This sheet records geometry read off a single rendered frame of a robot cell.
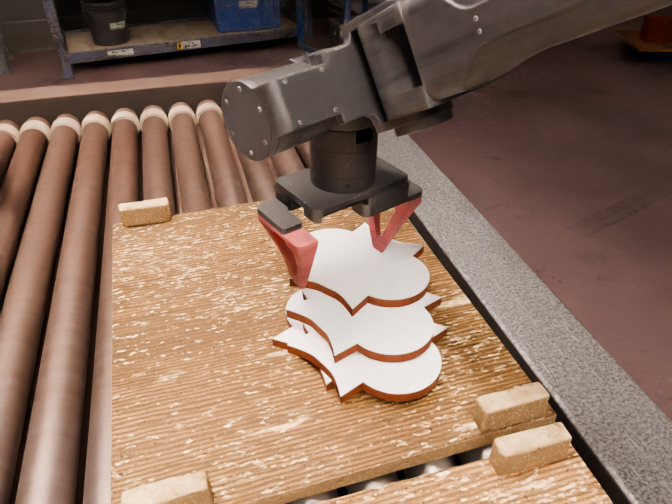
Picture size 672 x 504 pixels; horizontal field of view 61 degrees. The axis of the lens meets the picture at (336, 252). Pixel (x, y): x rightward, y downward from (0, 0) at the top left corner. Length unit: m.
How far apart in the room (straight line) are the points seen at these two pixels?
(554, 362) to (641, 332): 1.57
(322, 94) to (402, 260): 0.23
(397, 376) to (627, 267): 2.00
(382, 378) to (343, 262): 0.14
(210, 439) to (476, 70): 0.33
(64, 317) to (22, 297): 0.07
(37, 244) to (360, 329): 0.44
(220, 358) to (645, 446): 0.37
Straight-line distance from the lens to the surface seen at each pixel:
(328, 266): 0.56
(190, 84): 1.14
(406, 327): 0.51
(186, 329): 0.57
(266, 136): 0.40
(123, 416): 0.51
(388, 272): 0.55
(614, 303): 2.23
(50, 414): 0.56
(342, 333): 0.50
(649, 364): 2.05
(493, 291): 0.65
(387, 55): 0.39
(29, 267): 0.74
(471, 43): 0.34
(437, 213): 0.77
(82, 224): 0.80
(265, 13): 4.70
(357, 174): 0.47
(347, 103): 0.41
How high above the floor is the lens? 1.32
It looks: 36 degrees down
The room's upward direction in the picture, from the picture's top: straight up
